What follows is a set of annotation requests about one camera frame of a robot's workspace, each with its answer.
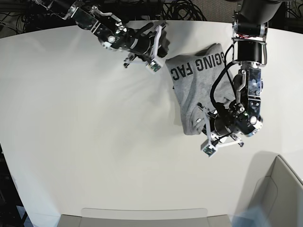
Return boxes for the coiled black cables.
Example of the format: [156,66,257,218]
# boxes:
[156,0,209,22]

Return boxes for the grey T-shirt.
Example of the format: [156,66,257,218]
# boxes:
[165,44,224,135]

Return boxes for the grey box bottom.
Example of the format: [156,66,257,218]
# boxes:
[58,208,232,227]

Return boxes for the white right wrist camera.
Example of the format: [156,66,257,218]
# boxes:
[145,59,163,74]

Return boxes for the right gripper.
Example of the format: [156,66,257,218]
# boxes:
[124,21,170,68]

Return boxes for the grey box right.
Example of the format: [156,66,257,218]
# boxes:
[247,156,303,227]

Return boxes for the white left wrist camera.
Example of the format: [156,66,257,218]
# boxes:
[201,141,217,157]

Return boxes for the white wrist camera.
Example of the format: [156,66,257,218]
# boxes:
[201,141,217,157]
[145,59,163,74]

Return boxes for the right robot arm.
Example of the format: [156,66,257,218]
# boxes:
[63,0,170,73]

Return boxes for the grey box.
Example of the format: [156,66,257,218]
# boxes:
[58,208,232,227]
[247,156,303,227]

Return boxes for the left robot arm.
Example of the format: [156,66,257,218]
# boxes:
[198,0,282,156]

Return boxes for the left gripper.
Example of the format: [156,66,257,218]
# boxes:
[197,103,244,148]

